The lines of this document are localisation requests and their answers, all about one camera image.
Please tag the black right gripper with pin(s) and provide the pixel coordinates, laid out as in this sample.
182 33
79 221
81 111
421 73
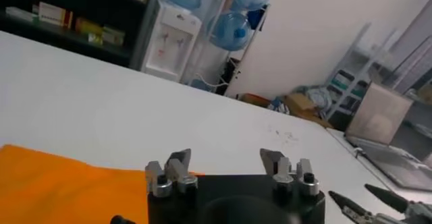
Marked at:
418 215

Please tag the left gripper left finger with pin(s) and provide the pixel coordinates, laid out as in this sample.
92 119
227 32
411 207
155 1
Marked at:
175 178

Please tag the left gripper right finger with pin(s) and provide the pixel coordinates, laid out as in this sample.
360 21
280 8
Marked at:
290 176

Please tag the orange t-shirt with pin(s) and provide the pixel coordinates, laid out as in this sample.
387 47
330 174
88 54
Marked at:
67 188

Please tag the striped clothes pile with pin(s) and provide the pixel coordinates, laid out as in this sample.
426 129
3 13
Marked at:
319 95

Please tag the large brown cardboard box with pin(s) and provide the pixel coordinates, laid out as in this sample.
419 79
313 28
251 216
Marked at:
298 105

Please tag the blue shopping bag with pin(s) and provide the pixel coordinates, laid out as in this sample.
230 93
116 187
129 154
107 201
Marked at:
279 105

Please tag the large white table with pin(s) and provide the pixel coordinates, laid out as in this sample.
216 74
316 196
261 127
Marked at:
135 110

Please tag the open cardboard box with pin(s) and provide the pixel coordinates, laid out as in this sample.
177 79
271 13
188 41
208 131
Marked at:
254 100

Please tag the grey laptop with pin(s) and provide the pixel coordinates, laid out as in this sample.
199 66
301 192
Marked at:
378 117

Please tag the white metal storage rack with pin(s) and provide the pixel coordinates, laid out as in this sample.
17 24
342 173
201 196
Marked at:
351 77

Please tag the white water dispenser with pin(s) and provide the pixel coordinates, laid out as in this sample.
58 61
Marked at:
168 43

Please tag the pale green medicine box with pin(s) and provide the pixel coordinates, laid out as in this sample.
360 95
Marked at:
113 35

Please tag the white metal jug rack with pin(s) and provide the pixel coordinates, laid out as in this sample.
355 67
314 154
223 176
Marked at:
216 13

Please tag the yellow green medicine box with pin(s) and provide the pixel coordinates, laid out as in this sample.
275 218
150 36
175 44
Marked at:
88 27

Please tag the black shelving unit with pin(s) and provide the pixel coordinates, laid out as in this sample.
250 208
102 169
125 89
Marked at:
101 13

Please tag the red white medicine box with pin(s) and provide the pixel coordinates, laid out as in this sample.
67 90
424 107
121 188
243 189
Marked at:
54 14

